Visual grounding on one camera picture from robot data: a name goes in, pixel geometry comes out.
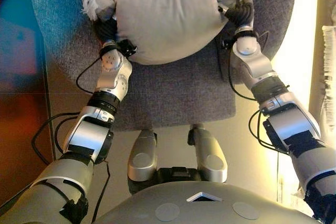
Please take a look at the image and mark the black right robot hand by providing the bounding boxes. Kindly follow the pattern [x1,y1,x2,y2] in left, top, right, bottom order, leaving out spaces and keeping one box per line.
[219,0,255,29]

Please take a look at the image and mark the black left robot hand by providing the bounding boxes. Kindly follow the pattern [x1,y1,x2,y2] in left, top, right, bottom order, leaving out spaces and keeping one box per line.
[93,18,119,44]

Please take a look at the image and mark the white fringed cushion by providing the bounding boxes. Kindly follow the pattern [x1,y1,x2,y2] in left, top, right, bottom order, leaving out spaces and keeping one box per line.
[81,0,246,66]

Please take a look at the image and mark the grey fabric armchair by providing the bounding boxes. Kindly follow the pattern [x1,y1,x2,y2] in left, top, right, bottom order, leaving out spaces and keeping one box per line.
[26,0,299,132]

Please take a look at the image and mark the white fringed bedspread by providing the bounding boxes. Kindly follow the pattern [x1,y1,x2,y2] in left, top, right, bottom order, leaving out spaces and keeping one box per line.
[321,24,336,141]

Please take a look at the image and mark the dark screen panel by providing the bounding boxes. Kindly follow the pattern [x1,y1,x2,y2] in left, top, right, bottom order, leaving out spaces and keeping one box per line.
[0,0,57,204]

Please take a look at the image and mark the grey robot torso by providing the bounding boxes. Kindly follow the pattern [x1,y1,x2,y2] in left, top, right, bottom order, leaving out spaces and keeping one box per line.
[92,167,317,224]

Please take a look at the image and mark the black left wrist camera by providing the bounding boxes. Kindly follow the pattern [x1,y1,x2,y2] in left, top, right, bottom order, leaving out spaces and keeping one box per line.
[116,38,139,57]

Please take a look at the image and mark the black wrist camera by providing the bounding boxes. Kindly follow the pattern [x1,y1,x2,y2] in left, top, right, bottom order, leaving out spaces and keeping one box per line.
[116,38,139,57]
[221,37,233,51]

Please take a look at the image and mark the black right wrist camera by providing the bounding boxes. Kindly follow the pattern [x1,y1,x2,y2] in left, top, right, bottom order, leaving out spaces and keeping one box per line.
[221,37,233,51]

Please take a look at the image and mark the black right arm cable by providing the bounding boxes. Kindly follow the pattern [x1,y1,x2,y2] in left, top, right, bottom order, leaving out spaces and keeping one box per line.
[227,30,290,156]

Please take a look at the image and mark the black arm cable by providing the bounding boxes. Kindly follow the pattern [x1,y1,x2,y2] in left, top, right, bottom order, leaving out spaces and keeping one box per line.
[31,58,111,224]
[227,30,290,156]

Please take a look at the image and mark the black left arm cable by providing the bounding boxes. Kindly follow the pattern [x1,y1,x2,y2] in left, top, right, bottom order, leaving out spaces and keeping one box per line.
[31,58,111,224]

